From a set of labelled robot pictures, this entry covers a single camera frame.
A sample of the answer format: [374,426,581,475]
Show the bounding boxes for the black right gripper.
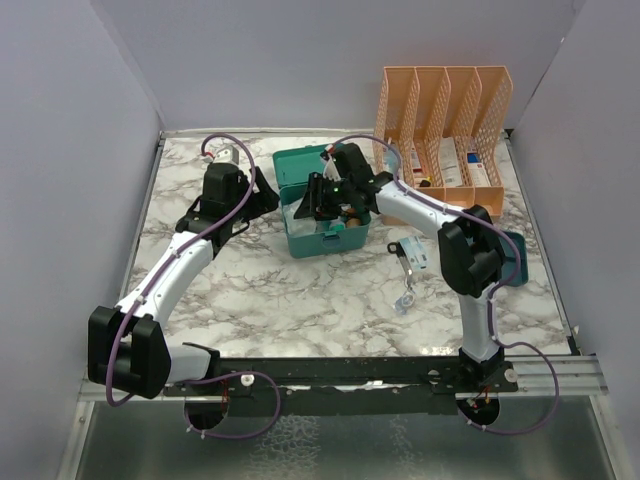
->
[295,172,354,222]

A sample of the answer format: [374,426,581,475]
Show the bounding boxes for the white bottle green label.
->
[327,219,346,232]

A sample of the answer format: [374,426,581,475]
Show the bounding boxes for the green plastic medicine box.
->
[272,145,371,259]

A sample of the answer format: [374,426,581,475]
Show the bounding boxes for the white gauze pad packet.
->
[286,218,317,237]

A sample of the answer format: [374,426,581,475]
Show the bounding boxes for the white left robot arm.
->
[88,163,279,399]

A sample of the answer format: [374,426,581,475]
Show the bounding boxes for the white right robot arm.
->
[294,143,506,391]

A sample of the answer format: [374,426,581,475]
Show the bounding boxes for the red white medicine box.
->
[410,144,432,188]

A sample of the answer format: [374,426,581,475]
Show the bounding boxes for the blue white medicine box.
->
[466,138,492,187]

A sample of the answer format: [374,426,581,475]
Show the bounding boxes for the blue toothbrush package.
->
[383,142,401,173]

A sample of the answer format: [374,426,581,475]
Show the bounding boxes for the light blue mask packet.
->
[398,236,428,273]

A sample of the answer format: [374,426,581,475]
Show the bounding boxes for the tape roll in bag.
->
[394,290,415,315]

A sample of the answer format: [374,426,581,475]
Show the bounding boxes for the orange plastic file organizer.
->
[373,66,513,218]

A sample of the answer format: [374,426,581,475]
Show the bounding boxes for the dark teal divided tray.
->
[500,230,529,288]

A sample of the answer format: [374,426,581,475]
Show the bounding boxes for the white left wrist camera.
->
[209,146,240,166]

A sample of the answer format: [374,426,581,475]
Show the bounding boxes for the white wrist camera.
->
[209,146,240,166]
[320,144,342,182]

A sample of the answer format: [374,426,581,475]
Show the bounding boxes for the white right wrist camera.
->
[320,144,342,182]

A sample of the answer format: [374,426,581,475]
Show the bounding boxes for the black handled scissors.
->
[387,242,414,290]

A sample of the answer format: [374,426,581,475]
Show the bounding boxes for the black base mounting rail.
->
[163,355,518,416]

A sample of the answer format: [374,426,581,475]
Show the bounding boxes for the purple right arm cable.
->
[327,134,561,435]

